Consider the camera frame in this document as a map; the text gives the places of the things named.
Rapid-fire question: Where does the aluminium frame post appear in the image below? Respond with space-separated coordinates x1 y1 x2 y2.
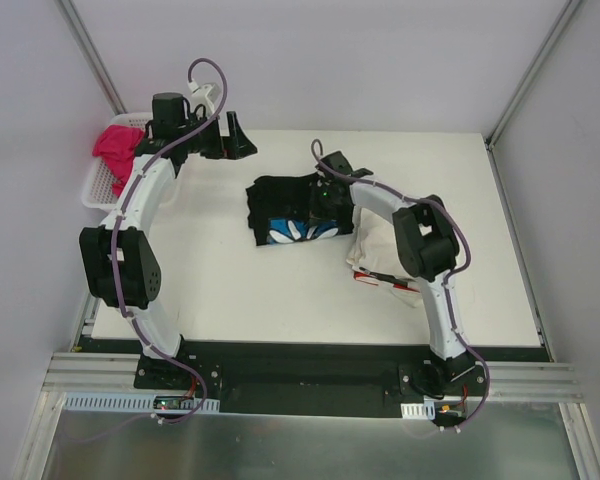
485 0 585 151
53 0 127 115

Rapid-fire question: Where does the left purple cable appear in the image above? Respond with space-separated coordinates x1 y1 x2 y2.
59 58 230 444

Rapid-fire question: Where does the left aluminium frame post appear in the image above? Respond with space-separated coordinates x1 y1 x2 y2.
53 0 127 115

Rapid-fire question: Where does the aluminium rail extrusion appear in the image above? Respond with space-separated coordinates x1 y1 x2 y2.
42 352 585 403

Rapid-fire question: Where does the pink t shirt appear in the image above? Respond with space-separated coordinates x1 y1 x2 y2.
92 125 144 197

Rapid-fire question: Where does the red white folded shirt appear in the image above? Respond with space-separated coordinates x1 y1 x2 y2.
353 269 420 293

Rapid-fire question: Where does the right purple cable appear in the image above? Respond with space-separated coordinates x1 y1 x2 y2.
309 138 491 441

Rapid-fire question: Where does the folded white t shirt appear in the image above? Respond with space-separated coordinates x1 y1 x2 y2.
346 207 423 308

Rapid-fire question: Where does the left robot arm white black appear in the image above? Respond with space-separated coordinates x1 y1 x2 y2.
79 84 258 389

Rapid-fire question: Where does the right aluminium frame post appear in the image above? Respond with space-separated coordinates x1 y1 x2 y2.
485 0 585 151

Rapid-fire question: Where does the right white cable duct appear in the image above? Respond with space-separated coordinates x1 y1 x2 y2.
400 401 436 421

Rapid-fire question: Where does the left white cable duct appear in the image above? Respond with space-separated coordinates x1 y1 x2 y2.
64 393 220 415

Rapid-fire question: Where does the purple cable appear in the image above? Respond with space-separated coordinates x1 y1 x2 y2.
59 58 230 444
309 138 491 441

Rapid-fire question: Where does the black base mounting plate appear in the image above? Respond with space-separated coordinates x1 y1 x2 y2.
132 339 491 416

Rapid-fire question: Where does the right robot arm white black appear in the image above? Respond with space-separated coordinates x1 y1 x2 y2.
311 141 475 400

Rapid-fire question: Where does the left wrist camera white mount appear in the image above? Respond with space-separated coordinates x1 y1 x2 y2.
188 80 222 118

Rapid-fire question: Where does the white plastic basket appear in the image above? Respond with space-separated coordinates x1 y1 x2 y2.
81 112 152 213

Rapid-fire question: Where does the black t shirt daisy logo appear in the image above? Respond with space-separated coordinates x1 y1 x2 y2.
246 173 354 247

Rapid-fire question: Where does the white cable duct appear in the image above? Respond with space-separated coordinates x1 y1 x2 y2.
400 401 436 421
64 393 220 415

